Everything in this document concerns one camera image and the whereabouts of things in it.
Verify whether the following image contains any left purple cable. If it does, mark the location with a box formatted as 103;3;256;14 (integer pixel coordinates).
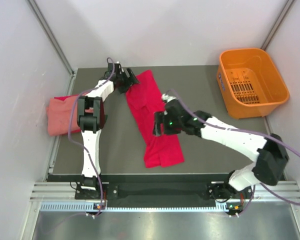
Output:
67;57;121;218

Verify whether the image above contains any aluminium frame rail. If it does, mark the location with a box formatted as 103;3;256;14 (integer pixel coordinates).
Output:
30;181;300;201

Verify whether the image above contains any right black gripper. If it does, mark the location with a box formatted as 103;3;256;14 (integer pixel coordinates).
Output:
152;111;183;138

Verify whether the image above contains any grey slotted cable duct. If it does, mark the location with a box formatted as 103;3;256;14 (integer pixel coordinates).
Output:
40;202;243;213

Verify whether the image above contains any crimson red t shirt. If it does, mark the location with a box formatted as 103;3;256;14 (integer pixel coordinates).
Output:
125;69;185;168

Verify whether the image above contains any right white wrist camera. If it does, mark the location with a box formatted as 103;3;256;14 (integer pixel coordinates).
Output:
161;93;178;104

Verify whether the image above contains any purple cable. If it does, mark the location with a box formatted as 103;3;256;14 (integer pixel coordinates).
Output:
67;57;121;218
164;89;300;218

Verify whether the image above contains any dark green folded t shirt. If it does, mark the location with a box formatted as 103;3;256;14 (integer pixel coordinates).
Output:
99;103;108;129

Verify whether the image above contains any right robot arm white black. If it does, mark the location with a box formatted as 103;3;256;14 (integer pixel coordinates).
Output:
153;94;289;198

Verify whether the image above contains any salmon pink folded t shirt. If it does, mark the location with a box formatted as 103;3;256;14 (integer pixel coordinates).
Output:
46;94;78;137

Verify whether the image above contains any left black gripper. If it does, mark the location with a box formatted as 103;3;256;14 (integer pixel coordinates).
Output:
116;68;140;94

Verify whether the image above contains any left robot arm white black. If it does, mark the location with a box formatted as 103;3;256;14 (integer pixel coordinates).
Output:
76;62;139;200

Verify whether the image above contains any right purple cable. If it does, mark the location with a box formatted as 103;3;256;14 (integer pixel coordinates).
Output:
164;89;300;218

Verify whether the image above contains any orange plastic basket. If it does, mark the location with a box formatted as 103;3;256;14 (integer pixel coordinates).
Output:
216;48;290;119

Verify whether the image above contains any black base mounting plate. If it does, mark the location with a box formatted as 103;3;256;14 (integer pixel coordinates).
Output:
75;174;252;208

